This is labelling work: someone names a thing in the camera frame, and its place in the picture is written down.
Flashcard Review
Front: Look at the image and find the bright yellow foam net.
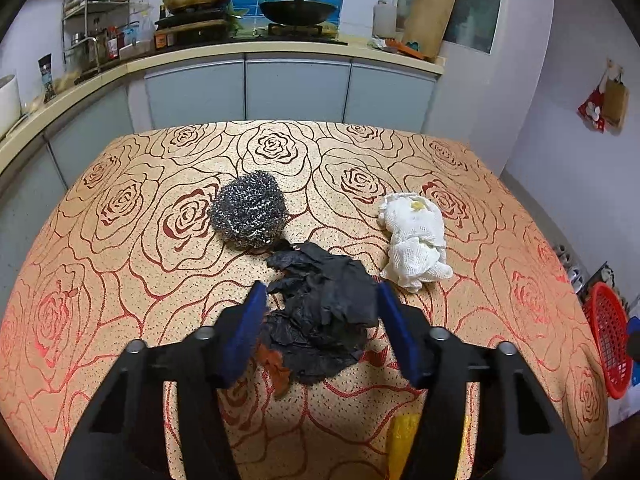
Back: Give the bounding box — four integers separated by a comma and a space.
387, 410, 471, 480

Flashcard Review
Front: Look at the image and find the frosted glass window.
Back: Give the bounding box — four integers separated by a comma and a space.
395, 0, 506, 56

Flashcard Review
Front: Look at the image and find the rose patterned tablecloth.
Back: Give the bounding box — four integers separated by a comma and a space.
0, 120, 613, 480

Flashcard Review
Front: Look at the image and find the metal dish rack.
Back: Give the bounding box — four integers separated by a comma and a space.
61, 0, 151, 73

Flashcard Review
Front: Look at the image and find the red plastic basket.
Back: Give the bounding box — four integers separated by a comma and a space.
582, 281, 632, 401

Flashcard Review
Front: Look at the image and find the white plastic bottle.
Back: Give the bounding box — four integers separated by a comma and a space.
372, 0, 397, 38

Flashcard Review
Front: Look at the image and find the black lidded spice jar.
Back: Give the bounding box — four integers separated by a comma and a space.
38, 54, 57, 103

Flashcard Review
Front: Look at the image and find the black wok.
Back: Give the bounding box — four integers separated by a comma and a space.
259, 0, 337, 26

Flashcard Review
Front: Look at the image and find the steel wool scourer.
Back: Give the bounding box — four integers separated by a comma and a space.
209, 170, 288, 250

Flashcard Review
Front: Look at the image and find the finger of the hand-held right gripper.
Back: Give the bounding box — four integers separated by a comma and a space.
625, 316, 640, 362

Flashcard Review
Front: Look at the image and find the grey kitchen base cabinet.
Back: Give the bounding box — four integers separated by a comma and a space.
0, 52, 443, 241

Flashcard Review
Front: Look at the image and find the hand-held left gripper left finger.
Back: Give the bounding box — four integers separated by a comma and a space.
54, 280, 268, 480

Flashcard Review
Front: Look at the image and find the orange kitchen tool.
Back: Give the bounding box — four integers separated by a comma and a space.
372, 37, 431, 61

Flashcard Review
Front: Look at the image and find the beige kitchen counter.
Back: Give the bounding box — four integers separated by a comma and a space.
0, 40, 446, 181

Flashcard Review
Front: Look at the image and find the red hanging bag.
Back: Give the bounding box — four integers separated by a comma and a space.
577, 87, 608, 133

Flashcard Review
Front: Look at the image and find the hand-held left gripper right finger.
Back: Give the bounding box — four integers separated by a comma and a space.
376, 280, 583, 480

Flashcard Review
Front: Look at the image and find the black plastic bag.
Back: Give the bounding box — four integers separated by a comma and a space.
257, 240, 381, 386

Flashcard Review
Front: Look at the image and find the gas stove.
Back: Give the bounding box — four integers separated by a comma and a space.
267, 22, 341, 41

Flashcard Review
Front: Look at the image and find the black induction cooker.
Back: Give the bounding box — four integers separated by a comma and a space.
154, 7, 233, 48

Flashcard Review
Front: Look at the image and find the brown paper bag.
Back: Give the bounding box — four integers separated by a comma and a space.
601, 72, 630, 128

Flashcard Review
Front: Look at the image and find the small brown plastic scrap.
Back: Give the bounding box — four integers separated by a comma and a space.
257, 342, 293, 401

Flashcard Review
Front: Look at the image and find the white gauze cloth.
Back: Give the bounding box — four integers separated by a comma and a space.
376, 191, 455, 295

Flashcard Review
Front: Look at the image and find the wooden cutting board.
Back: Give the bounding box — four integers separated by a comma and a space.
402, 0, 460, 61

